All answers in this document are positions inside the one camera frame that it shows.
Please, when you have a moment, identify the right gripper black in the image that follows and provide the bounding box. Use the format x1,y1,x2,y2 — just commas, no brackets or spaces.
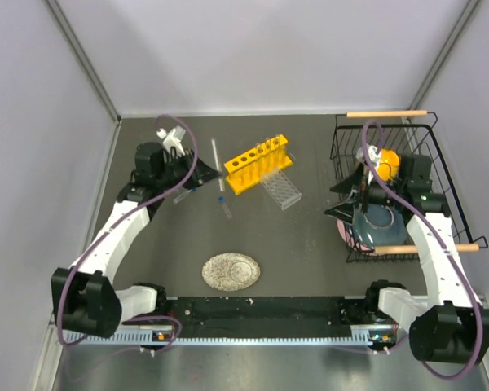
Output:
322,161,405,224

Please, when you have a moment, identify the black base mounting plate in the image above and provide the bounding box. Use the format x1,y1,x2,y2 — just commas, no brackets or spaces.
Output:
158,297,372,339

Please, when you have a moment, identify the grey cable duct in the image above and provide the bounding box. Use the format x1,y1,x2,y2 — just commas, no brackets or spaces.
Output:
64,327,397,347

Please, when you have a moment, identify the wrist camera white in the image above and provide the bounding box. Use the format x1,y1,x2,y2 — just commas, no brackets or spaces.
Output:
355,145,381,176
156,126,186,156

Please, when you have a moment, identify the blue ceramic plate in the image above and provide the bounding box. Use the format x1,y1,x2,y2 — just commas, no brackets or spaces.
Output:
351,204,408,248

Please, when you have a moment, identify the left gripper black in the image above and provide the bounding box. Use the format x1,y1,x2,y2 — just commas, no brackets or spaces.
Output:
156,147,222,191

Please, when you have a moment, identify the speckled ceramic plate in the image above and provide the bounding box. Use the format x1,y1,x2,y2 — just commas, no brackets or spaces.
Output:
201,253,261,292

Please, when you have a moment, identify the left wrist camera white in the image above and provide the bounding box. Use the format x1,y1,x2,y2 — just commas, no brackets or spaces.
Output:
156,126,186,156

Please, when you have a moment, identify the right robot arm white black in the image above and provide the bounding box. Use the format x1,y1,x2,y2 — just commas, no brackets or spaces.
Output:
325,146,489,364

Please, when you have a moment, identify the yellow test tube rack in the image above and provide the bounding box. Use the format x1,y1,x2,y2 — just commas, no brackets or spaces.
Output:
223,134,293,196

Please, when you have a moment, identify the pink plate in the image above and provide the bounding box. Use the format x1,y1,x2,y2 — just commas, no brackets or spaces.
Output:
337,220,375,257

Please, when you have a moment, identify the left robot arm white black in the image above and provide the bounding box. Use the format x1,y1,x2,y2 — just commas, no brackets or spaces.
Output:
51,142,222,338

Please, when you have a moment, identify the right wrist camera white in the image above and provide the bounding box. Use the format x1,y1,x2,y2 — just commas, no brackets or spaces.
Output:
355,145,381,176

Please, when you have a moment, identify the black wire basket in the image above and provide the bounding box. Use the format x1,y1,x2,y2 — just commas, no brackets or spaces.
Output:
330,115,489,263

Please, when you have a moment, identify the clear acrylic tube rack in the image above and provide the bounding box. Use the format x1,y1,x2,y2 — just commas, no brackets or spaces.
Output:
260,169,302,210

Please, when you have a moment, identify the short tube blue cap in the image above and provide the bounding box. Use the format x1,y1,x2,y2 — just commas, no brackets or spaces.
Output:
218,196,232,219
173,189,196,204

